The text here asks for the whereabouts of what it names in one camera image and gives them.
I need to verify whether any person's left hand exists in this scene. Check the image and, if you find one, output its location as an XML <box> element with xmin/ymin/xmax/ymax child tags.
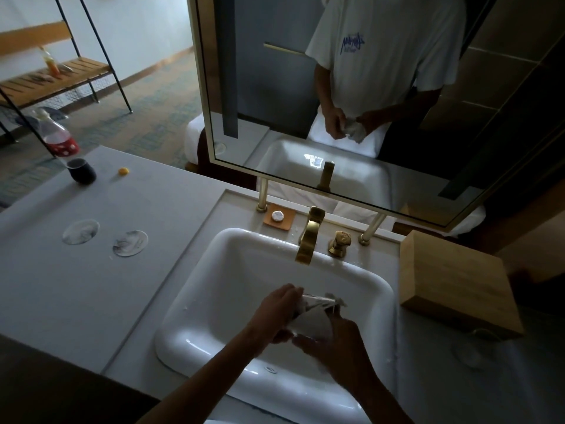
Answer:
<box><xmin>247</xmin><ymin>283</ymin><xmax>305</xmax><ymax>345</ymax></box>

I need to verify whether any person's right hand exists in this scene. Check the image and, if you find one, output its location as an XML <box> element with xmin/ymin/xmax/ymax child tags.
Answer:
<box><xmin>291</xmin><ymin>313</ymin><xmax>376</xmax><ymax>389</ymax></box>

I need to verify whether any white towel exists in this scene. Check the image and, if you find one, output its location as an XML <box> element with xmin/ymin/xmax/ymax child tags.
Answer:
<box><xmin>291</xmin><ymin>293</ymin><xmax>347</xmax><ymax>345</ymax></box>

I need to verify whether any clear drinking glass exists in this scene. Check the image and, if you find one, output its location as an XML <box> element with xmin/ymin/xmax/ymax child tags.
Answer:
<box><xmin>450</xmin><ymin>329</ymin><xmax>504</xmax><ymax>372</ymax></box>
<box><xmin>302</xmin><ymin>293</ymin><xmax>343</xmax><ymax>314</ymax></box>

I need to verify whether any gold faucet handle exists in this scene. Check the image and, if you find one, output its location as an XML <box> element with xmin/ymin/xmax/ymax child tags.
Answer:
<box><xmin>327</xmin><ymin>230</ymin><xmax>353</xmax><ymax>259</ymax></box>

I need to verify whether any person's left forearm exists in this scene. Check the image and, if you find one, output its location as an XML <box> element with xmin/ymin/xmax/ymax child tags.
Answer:
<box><xmin>137</xmin><ymin>330</ymin><xmax>270</xmax><ymax>424</ymax></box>

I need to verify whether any person's right forearm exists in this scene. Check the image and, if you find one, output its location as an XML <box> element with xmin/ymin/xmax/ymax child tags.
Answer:
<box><xmin>353</xmin><ymin>375</ymin><xmax>414</xmax><ymax>424</ymax></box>

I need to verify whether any white ceramic sink basin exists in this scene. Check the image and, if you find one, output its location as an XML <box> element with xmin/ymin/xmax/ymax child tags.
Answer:
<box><xmin>154</xmin><ymin>228</ymin><xmax>397</xmax><ymax>424</ymax></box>

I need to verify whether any gold faucet spout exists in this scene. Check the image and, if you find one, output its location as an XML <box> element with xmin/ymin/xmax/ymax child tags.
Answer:
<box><xmin>294</xmin><ymin>206</ymin><xmax>327</xmax><ymax>266</ymax></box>

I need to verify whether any orange soap dish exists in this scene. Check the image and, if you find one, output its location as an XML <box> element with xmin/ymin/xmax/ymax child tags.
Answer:
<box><xmin>262</xmin><ymin>203</ymin><xmax>297</xmax><ymax>231</ymax></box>

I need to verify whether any wooden box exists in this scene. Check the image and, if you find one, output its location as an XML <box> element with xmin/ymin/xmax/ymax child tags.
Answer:
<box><xmin>399</xmin><ymin>230</ymin><xmax>525</xmax><ymax>340</ymax></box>

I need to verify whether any round paper coaster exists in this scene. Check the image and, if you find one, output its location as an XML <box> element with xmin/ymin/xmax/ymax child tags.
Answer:
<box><xmin>112</xmin><ymin>230</ymin><xmax>149</xmax><ymax>257</ymax></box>
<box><xmin>61</xmin><ymin>219</ymin><xmax>101</xmax><ymax>246</ymax></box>

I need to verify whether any gold framed mirror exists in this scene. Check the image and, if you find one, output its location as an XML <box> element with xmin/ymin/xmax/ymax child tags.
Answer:
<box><xmin>186</xmin><ymin>0</ymin><xmax>565</xmax><ymax>233</ymax></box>

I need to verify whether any dark cup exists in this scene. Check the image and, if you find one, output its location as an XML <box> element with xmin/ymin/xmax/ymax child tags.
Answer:
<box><xmin>66</xmin><ymin>157</ymin><xmax>97</xmax><ymax>186</ymax></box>

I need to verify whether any plastic bottle with red label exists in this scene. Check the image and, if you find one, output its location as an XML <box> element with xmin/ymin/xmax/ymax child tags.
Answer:
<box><xmin>31</xmin><ymin>108</ymin><xmax>81</xmax><ymax>166</ymax></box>

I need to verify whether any orange item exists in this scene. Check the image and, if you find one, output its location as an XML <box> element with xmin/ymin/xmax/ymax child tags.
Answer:
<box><xmin>39</xmin><ymin>46</ymin><xmax>62</xmax><ymax>78</ymax></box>

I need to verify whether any gold mirror support post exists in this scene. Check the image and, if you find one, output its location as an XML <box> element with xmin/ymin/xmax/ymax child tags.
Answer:
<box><xmin>255</xmin><ymin>177</ymin><xmax>269</xmax><ymax>213</ymax></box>
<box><xmin>358</xmin><ymin>212</ymin><xmax>387</xmax><ymax>247</ymax></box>

